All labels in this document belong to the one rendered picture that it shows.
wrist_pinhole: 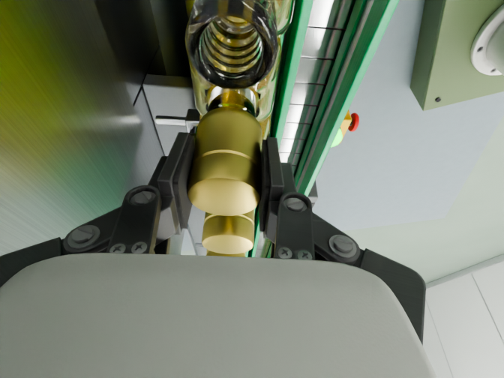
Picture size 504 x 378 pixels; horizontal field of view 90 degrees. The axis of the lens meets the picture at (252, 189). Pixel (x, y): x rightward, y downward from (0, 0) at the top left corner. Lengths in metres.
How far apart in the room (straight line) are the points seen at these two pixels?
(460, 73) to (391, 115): 0.16
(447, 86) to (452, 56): 0.06
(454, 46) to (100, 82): 0.49
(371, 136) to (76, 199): 0.64
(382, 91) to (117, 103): 0.51
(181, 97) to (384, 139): 0.52
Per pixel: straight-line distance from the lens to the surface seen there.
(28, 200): 0.20
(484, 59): 0.57
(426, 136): 0.78
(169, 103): 0.45
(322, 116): 0.42
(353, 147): 0.73
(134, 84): 0.42
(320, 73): 0.41
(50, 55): 0.23
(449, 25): 0.52
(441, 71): 0.56
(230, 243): 0.16
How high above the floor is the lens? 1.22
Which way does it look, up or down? 34 degrees down
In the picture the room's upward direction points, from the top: 179 degrees counter-clockwise
